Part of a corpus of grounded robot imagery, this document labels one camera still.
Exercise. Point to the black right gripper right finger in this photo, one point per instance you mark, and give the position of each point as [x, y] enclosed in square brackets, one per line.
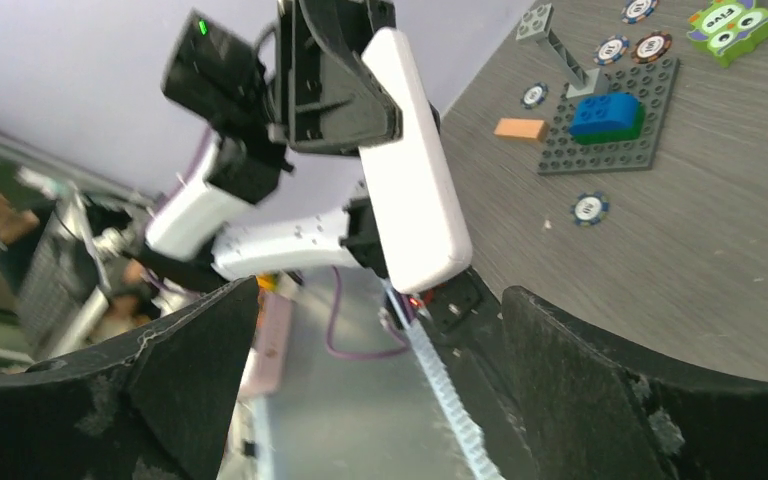
[598, 406]

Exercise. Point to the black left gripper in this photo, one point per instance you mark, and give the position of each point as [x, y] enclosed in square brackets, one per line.
[325, 100]

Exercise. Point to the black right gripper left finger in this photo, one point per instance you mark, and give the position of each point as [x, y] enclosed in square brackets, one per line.
[152, 403]

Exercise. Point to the white remote control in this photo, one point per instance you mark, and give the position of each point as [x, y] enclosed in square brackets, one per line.
[421, 225]

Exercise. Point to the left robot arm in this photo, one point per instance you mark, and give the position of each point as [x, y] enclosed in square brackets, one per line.
[220, 78]

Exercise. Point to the blue poker chip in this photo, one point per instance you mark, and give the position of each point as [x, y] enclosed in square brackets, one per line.
[534, 95]
[590, 209]

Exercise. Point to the orange wooden block near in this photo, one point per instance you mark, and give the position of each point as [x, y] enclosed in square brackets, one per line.
[529, 130]

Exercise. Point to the grey building brick piece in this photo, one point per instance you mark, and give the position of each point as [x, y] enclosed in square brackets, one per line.
[536, 26]

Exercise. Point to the blue building brick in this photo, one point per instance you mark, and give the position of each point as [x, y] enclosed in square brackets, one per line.
[601, 113]

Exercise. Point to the green building brick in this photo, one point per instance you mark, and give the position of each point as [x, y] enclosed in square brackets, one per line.
[630, 133]

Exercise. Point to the white poker chip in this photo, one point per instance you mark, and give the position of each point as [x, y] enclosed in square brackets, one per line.
[611, 50]

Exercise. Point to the grey building baseplate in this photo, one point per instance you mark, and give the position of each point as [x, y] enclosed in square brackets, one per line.
[652, 84]

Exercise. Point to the green monster toy block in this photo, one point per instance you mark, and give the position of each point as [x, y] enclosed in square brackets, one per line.
[728, 29]

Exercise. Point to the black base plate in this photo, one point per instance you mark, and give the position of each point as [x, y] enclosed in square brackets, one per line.
[463, 320]

